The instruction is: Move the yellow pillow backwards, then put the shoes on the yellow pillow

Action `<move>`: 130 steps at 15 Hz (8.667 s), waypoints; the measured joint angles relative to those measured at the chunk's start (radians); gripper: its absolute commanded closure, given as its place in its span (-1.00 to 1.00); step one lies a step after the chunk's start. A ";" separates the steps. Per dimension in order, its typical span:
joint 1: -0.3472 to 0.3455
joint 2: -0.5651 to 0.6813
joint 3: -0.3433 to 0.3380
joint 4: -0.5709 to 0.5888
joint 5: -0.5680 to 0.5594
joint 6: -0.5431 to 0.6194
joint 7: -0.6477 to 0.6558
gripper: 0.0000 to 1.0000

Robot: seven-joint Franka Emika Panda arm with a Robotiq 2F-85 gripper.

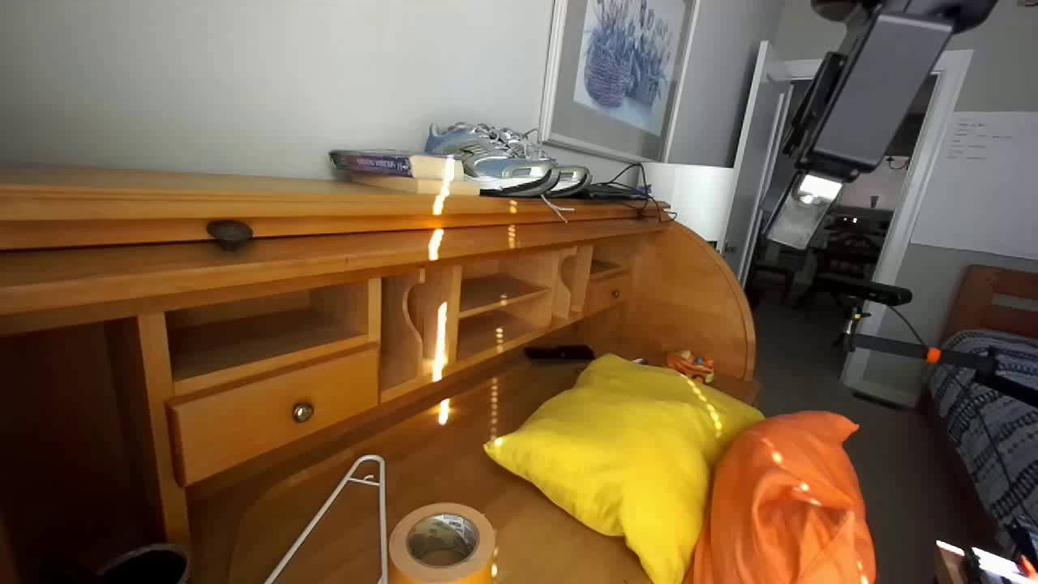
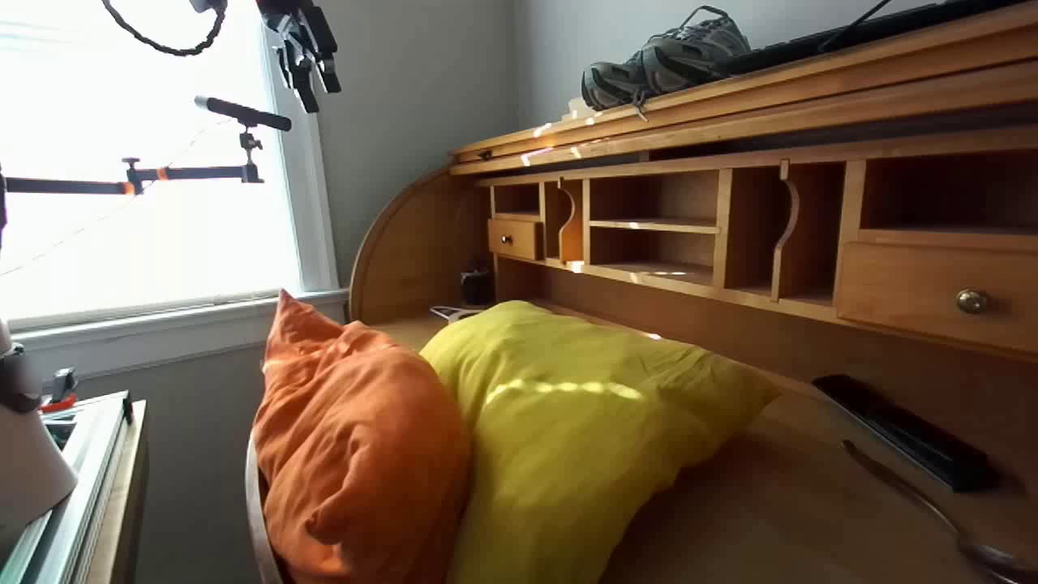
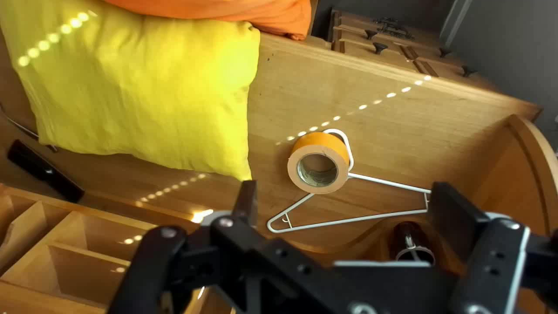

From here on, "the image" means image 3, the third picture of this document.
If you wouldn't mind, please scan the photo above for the wooden dresser with knobs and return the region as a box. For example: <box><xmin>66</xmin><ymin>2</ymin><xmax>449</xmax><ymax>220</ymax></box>
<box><xmin>310</xmin><ymin>8</ymin><xmax>496</xmax><ymax>91</ymax></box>

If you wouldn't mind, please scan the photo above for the black remote control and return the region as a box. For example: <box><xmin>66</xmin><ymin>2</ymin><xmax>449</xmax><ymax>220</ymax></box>
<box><xmin>6</xmin><ymin>140</ymin><xmax>83</xmax><ymax>203</ymax></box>

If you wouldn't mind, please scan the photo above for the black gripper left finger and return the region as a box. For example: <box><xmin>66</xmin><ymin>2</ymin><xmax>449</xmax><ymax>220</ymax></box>
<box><xmin>231</xmin><ymin>180</ymin><xmax>258</xmax><ymax>226</ymax></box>

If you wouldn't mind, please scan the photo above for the wooden roll-top desk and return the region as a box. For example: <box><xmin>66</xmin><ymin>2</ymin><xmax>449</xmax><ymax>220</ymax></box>
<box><xmin>1</xmin><ymin>35</ymin><xmax>556</xmax><ymax>314</ymax></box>

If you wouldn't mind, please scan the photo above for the white wire hanger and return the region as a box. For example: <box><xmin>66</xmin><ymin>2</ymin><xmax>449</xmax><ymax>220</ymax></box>
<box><xmin>265</xmin><ymin>130</ymin><xmax>430</xmax><ymax>236</ymax></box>

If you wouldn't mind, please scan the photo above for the yellow pillow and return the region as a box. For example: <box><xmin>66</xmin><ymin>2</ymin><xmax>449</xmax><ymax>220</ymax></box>
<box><xmin>0</xmin><ymin>0</ymin><xmax>259</xmax><ymax>180</ymax></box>

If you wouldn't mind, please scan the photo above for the roll of tan tape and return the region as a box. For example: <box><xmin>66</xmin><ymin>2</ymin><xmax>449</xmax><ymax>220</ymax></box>
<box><xmin>285</xmin><ymin>133</ymin><xmax>348</xmax><ymax>194</ymax></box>

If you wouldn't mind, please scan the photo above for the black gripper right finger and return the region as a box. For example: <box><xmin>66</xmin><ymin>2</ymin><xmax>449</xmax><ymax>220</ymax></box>
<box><xmin>427</xmin><ymin>182</ymin><xmax>489</xmax><ymax>262</ymax></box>

